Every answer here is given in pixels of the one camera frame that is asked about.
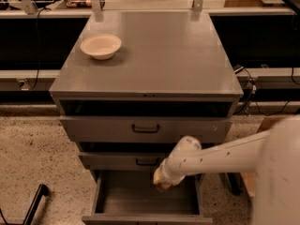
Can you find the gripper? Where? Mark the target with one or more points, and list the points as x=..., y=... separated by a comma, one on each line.
x=166, y=173

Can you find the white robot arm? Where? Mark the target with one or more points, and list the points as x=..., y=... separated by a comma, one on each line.
x=273, y=155

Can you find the bottom grey open drawer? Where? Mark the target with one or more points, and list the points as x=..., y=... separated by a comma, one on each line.
x=131, y=198

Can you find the middle grey drawer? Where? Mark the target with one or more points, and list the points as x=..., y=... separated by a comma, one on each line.
x=96, y=161

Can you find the grey metal drawer cabinet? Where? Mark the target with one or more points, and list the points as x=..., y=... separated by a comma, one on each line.
x=170, y=64

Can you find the top grey drawer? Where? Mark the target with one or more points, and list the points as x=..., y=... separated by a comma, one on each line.
x=111, y=129

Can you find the black table leg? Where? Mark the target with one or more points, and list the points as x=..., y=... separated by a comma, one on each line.
x=235, y=189

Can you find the cardboard box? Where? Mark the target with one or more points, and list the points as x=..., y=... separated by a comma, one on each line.
x=249, y=177

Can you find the black chair leg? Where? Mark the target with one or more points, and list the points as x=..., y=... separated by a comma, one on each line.
x=42, y=191

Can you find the left metal bracket post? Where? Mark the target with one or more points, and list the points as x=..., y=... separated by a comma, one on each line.
x=97, y=10

